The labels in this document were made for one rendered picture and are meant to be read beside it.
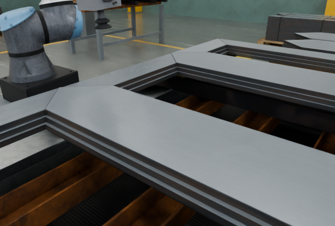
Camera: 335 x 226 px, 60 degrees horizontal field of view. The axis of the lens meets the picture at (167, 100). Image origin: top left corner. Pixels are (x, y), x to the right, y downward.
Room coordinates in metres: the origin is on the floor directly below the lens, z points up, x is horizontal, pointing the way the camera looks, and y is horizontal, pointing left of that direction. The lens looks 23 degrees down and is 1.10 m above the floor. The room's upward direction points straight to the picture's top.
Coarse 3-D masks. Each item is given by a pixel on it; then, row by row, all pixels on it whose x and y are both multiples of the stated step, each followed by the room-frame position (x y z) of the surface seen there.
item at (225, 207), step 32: (160, 64) 0.86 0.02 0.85; (288, 64) 0.98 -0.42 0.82; (320, 64) 0.93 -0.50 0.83; (288, 96) 0.66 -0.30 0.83; (320, 96) 0.63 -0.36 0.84; (0, 128) 0.46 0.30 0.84; (32, 128) 0.50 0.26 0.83; (64, 128) 0.48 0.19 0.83; (128, 160) 0.38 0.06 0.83; (192, 192) 0.30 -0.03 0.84; (224, 224) 0.27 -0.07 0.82; (256, 224) 0.25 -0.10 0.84
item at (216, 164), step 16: (224, 128) 0.45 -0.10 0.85; (240, 128) 0.45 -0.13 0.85; (208, 144) 0.40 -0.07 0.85; (224, 144) 0.40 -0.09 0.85; (240, 144) 0.40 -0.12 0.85; (256, 144) 0.40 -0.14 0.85; (192, 160) 0.36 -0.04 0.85; (208, 160) 0.36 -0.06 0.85; (224, 160) 0.36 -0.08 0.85; (240, 160) 0.36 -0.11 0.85; (192, 176) 0.32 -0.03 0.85; (208, 176) 0.32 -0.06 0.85; (224, 176) 0.32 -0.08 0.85
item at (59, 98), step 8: (72, 88) 0.65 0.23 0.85; (80, 88) 0.65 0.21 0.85; (88, 88) 0.65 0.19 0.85; (96, 88) 0.65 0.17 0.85; (56, 96) 0.60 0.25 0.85; (64, 96) 0.60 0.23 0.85; (72, 96) 0.60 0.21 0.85; (80, 96) 0.60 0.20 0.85; (48, 104) 0.56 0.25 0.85; (56, 104) 0.56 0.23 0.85
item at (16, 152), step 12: (156, 96) 1.02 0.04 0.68; (168, 96) 1.07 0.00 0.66; (48, 132) 0.74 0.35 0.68; (12, 144) 0.67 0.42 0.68; (24, 144) 0.67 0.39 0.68; (36, 144) 0.67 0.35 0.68; (48, 144) 0.67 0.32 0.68; (60, 144) 0.69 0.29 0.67; (72, 144) 0.72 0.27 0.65; (0, 156) 0.62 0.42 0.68; (12, 156) 0.62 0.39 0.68; (24, 156) 0.62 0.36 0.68; (36, 156) 0.63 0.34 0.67; (48, 156) 0.66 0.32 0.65; (0, 168) 0.57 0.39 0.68; (12, 168) 0.58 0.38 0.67; (24, 168) 0.61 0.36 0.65; (0, 180) 0.56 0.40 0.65
